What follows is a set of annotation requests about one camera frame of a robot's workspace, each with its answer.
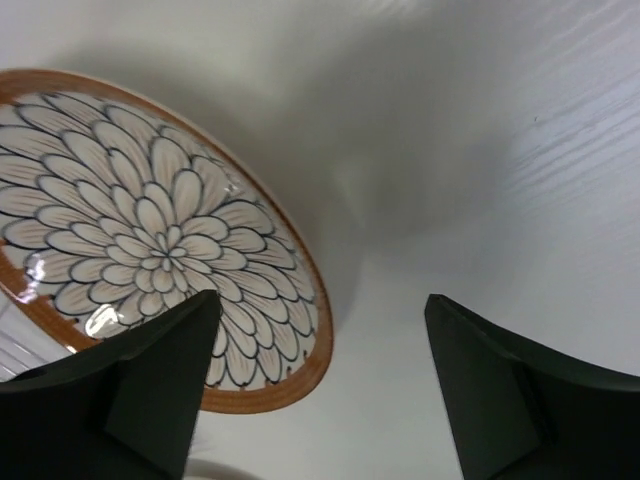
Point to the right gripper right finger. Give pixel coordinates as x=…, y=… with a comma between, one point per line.
x=520, y=410

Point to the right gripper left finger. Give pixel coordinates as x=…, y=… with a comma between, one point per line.
x=125, y=408

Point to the flower pattern plate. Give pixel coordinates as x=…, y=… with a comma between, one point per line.
x=115, y=209

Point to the white wire dish rack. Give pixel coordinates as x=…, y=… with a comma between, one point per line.
x=23, y=345

